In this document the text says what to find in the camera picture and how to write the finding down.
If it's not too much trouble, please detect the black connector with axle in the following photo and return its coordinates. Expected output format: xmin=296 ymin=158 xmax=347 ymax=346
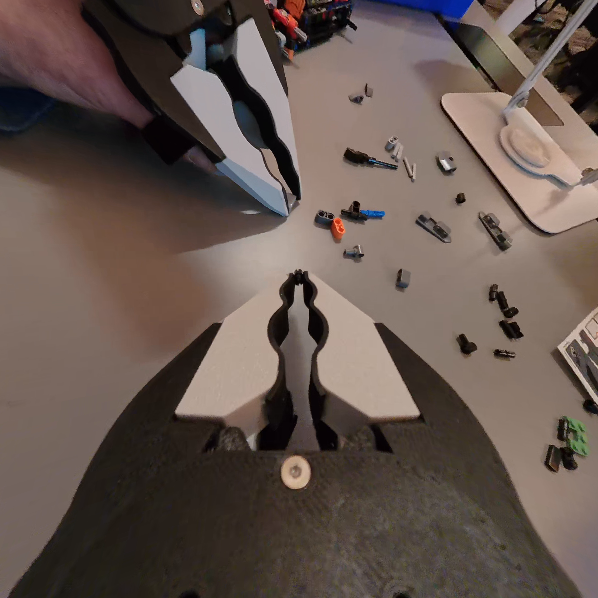
xmin=343 ymin=147 xmax=399 ymax=170

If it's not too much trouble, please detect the lego car assembly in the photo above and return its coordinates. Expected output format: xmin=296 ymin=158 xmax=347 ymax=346
xmin=264 ymin=0 xmax=358 ymax=61

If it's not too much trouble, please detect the person's left hand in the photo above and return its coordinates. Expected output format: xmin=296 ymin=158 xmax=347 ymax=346
xmin=0 ymin=0 xmax=220 ymax=176

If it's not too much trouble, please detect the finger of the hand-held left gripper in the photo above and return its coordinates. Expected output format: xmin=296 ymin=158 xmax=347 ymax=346
xmin=212 ymin=18 xmax=303 ymax=202
xmin=170 ymin=63 xmax=290 ymax=218

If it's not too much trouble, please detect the blue storage bin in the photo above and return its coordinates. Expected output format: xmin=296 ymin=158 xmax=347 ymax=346
xmin=411 ymin=0 xmax=475 ymax=14

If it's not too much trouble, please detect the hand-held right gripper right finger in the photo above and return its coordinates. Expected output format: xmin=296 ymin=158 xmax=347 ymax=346
xmin=300 ymin=271 xmax=422 ymax=450

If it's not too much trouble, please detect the white desk stand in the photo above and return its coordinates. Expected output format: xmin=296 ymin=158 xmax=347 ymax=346
xmin=441 ymin=0 xmax=598 ymax=234

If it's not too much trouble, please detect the dark grey panel piece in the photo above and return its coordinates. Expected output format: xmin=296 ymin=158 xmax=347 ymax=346
xmin=416 ymin=211 xmax=452 ymax=244
xmin=478 ymin=211 xmax=513 ymax=251

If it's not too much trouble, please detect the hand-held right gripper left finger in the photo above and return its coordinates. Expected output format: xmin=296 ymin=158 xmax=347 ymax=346
xmin=175 ymin=272 xmax=301 ymax=450

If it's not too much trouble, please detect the person's left forearm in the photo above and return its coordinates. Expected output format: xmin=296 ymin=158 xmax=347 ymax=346
xmin=0 ymin=86 xmax=57 ymax=136

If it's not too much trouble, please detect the printed sticker sheet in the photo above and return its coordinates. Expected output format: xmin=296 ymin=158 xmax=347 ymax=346
xmin=557 ymin=306 xmax=598 ymax=391

